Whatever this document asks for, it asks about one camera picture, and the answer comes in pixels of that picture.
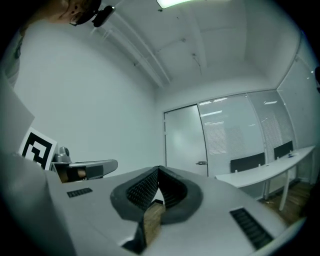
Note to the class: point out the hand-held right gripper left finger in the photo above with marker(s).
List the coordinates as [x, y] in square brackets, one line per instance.
[100, 212]

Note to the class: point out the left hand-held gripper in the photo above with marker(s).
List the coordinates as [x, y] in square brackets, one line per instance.
[37, 150]

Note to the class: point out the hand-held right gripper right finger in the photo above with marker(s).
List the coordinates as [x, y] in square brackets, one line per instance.
[212, 225]

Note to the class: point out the black head-mounted camera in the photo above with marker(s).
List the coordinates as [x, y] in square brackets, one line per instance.
[103, 15]

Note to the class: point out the white door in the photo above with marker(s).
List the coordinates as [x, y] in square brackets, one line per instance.
[185, 135]

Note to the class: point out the rectangular ceiling light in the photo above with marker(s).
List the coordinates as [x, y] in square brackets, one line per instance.
[172, 3]

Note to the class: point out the small blue object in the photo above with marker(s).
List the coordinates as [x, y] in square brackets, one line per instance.
[290, 156]

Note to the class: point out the person's left hand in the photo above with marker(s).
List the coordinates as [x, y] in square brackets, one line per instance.
[72, 175]

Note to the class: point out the long white table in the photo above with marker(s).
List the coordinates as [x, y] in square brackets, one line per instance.
[262, 172]

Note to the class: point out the person's white t-shirt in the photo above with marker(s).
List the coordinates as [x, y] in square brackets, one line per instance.
[13, 65]

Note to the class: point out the person's head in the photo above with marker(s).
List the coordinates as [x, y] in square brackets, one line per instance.
[67, 10]

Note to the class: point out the frosted glass partition panel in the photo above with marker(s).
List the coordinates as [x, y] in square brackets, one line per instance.
[297, 105]
[275, 120]
[225, 130]

